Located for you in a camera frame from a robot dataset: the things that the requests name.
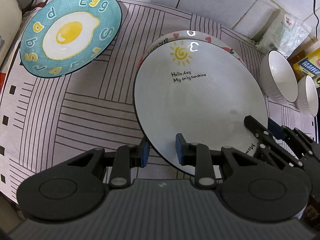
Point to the white heart rim plate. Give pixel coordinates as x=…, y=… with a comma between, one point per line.
x=185, y=33

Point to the white ribbed bowl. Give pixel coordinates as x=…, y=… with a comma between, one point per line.
x=308, y=95
x=280, y=77

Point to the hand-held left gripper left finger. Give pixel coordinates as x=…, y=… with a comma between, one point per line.
x=145, y=155

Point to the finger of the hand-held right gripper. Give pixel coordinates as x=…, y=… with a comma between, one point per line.
x=275, y=130
x=252, y=125

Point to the white powder bag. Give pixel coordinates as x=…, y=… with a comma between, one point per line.
x=282, y=32

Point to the teal fried egg plate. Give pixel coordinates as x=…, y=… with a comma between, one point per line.
x=70, y=32

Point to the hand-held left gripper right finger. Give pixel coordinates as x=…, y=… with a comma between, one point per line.
x=180, y=151

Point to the yellow label oil bottle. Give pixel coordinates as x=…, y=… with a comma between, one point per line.
x=308, y=66

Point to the striped grey tablecloth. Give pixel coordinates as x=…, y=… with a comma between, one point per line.
x=87, y=110

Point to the white sun print plate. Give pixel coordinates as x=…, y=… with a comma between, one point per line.
x=200, y=100

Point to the cream plastic container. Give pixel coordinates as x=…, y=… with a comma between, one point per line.
x=8, y=12

